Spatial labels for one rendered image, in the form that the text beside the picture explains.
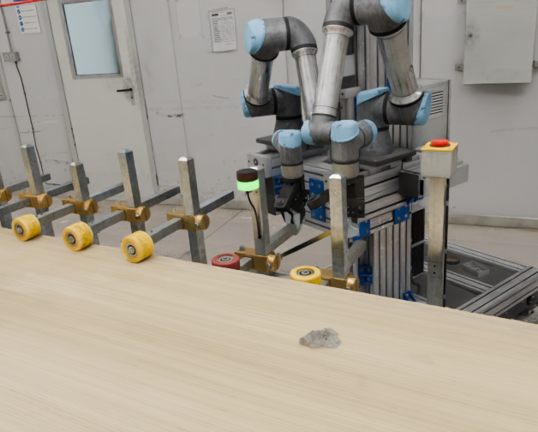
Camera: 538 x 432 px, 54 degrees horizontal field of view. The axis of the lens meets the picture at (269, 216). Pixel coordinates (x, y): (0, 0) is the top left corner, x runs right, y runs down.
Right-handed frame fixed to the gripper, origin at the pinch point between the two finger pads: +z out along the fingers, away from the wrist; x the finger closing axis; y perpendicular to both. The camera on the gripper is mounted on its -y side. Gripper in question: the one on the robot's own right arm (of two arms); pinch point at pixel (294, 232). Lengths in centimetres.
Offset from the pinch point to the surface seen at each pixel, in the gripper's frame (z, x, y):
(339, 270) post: -4.1, -29.4, -29.5
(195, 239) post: -6.8, 19.9, -29.4
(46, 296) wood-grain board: -9, 33, -76
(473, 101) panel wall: -5, -19, 237
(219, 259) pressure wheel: -8.5, 1.6, -42.2
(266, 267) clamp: -1.7, -6.0, -30.2
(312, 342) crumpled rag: -9, -41, -71
